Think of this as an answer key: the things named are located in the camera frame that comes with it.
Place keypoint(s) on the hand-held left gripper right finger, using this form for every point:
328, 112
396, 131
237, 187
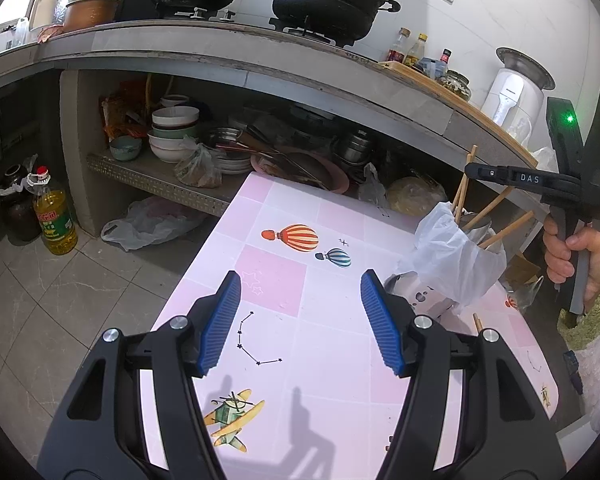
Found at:
380, 320

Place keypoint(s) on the small green bowl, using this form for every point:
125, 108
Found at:
125, 149

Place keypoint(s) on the grey concrete kitchen counter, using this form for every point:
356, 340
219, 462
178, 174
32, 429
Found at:
180, 50

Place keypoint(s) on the perforated metal shelf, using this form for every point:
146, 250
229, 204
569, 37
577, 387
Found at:
150, 180

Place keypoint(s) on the white jug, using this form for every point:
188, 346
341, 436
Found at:
44, 10

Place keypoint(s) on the filled clear plastic bag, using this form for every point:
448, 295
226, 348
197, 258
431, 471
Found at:
197, 170

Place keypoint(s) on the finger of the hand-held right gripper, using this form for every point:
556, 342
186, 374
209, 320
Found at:
485, 172

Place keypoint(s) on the black stockpot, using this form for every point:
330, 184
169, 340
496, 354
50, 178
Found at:
325, 5

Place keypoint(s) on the cardboard box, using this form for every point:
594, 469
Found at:
522, 270

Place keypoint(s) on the crumpled white plastic bag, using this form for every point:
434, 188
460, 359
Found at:
545, 160

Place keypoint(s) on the person's right hand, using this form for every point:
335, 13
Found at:
555, 260

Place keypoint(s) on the blue packet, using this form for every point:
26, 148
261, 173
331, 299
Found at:
430, 67

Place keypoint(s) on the orange snack packets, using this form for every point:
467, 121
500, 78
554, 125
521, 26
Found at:
122, 115

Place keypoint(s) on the bunch of wooden chopsticks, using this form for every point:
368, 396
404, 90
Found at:
507, 230

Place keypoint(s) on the long wooden chopstick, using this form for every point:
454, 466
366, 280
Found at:
472, 155
477, 322

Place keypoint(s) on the red cap sauce bottle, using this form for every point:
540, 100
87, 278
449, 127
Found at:
445, 60

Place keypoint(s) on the yellow cap sauce bottle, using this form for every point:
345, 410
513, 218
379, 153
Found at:
415, 55

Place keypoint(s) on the pink patterned table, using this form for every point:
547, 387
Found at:
330, 350

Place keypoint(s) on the brown clay pot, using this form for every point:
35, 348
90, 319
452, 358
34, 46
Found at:
90, 15

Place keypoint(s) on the metal utensil holder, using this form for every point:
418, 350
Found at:
420, 295

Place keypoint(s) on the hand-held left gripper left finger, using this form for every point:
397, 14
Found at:
222, 320

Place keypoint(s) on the white kitchen appliance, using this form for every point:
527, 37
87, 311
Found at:
510, 95

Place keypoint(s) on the white plastic bag on floor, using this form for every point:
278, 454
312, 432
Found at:
145, 222

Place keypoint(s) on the glass pickle jar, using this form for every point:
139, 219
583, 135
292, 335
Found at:
455, 86

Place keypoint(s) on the dark sauce bottle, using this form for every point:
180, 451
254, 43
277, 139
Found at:
397, 50

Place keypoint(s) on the small metal pot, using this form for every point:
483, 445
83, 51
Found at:
352, 147

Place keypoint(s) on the stack of ceramic bowls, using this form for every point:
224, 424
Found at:
172, 130

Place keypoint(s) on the cooking oil bottle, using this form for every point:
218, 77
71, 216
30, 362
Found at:
55, 225

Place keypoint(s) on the gas stove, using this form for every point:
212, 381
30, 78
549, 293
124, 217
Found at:
300, 30

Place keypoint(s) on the white plastic bag liner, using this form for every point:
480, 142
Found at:
445, 260

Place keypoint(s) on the wooden cutting board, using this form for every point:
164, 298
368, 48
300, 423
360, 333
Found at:
480, 112

